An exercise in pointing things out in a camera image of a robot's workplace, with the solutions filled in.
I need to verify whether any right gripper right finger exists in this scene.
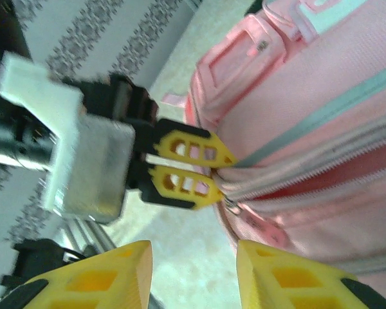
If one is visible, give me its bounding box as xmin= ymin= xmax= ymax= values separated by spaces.
xmin=236 ymin=239 xmax=386 ymax=309

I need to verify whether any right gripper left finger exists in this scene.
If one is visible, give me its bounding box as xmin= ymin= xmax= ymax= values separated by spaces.
xmin=0 ymin=239 xmax=154 ymax=309

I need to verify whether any pink school backpack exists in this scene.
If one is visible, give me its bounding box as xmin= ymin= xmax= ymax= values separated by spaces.
xmin=162 ymin=0 xmax=386 ymax=284

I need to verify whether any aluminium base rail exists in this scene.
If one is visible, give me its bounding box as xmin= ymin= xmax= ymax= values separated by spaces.
xmin=53 ymin=217 xmax=118 ymax=258

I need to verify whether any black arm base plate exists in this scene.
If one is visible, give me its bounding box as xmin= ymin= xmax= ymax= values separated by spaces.
xmin=0 ymin=238 xmax=84 ymax=290

